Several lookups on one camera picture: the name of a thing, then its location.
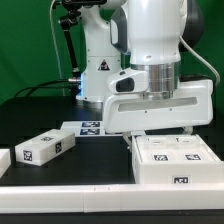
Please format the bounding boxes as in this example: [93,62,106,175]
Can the white cabinet top block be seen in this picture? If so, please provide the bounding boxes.
[15,129,75,166]

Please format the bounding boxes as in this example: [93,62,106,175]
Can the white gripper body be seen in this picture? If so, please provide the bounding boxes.
[103,80,213,133]

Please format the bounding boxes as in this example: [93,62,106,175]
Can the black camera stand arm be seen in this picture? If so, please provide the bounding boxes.
[59,0,107,78]

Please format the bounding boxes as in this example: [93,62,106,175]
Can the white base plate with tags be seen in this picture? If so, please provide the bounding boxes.
[61,121,121,137]

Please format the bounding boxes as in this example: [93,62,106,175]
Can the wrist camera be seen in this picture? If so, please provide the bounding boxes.
[107,68,149,94]

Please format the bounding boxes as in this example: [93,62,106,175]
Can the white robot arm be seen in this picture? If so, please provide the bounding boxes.
[80,0,213,134]

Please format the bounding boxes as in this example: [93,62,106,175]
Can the black cables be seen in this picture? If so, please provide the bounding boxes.
[13,77,82,98]

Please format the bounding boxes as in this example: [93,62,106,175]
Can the white cabinet body box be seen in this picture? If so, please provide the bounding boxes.
[132,135,224,184]

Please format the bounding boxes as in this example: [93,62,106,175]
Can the white cable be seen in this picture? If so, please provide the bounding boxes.
[49,0,66,97]

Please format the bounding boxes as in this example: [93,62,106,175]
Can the white front fence rail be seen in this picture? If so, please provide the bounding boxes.
[0,183,224,213]

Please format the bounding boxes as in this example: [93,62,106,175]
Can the white left fence piece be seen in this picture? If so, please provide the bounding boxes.
[0,149,11,178]

